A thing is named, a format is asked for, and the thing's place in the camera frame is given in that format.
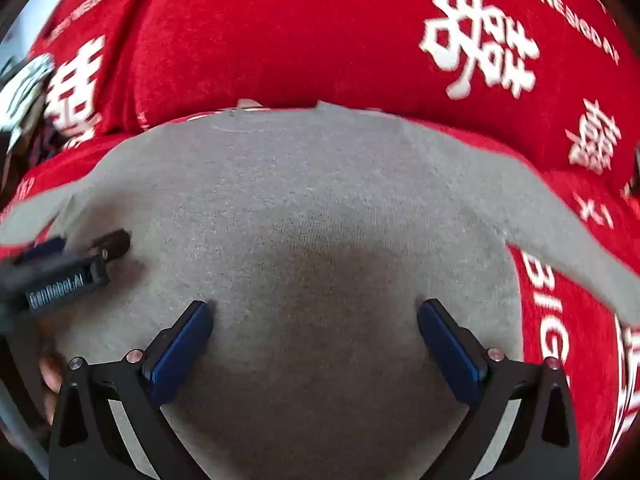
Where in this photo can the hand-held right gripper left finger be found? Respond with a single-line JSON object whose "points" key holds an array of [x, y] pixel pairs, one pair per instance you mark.
{"points": [[181, 347]]}

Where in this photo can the red printed sofa cover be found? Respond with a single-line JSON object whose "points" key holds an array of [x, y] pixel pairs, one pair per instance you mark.
{"points": [[300, 35]]}

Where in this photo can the dark patterned cloth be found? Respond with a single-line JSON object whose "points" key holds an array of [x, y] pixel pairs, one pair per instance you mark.
{"points": [[25, 95]]}

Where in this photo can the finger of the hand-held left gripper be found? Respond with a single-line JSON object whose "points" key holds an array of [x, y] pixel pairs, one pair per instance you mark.
{"points": [[46, 249], [112, 244]]}

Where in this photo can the grey knit sweater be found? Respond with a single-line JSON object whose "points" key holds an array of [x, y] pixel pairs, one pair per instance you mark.
{"points": [[300, 210]]}

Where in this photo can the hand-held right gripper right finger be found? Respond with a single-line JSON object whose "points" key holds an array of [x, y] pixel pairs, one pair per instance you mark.
{"points": [[450, 352]]}

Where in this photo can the person's left hand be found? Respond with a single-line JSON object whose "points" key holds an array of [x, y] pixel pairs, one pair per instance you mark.
{"points": [[49, 377]]}

